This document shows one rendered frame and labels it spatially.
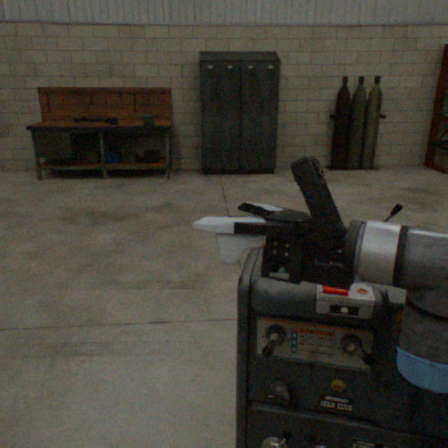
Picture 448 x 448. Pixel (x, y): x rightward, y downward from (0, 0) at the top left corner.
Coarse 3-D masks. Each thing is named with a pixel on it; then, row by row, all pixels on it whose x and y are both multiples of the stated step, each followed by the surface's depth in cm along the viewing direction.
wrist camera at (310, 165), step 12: (312, 156) 55; (300, 168) 52; (312, 168) 52; (300, 180) 53; (312, 180) 52; (324, 180) 55; (312, 192) 52; (324, 192) 53; (312, 204) 52; (324, 204) 52; (312, 216) 53; (324, 216) 52; (336, 216) 54; (324, 228) 52; (336, 228) 52; (324, 240) 53
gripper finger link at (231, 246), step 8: (208, 216) 54; (200, 224) 53; (208, 224) 53; (216, 224) 52; (224, 224) 52; (232, 224) 52; (216, 232) 52; (224, 232) 52; (232, 232) 52; (224, 240) 53; (232, 240) 53; (240, 240) 53; (248, 240) 54; (256, 240) 54; (264, 240) 54; (224, 248) 53; (232, 248) 54; (240, 248) 54; (224, 256) 54; (232, 256) 54
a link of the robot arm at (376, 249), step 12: (360, 228) 51; (372, 228) 50; (384, 228) 49; (396, 228) 49; (360, 240) 50; (372, 240) 49; (384, 240) 48; (396, 240) 48; (360, 252) 49; (372, 252) 48; (384, 252) 48; (396, 252) 54; (360, 264) 49; (372, 264) 49; (384, 264) 48; (360, 276) 50; (372, 276) 49; (384, 276) 49
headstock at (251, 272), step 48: (240, 288) 110; (288, 288) 105; (384, 288) 105; (240, 336) 114; (288, 336) 112; (336, 336) 109; (384, 336) 106; (240, 384) 119; (288, 384) 116; (336, 384) 114; (384, 384) 109; (432, 432) 110
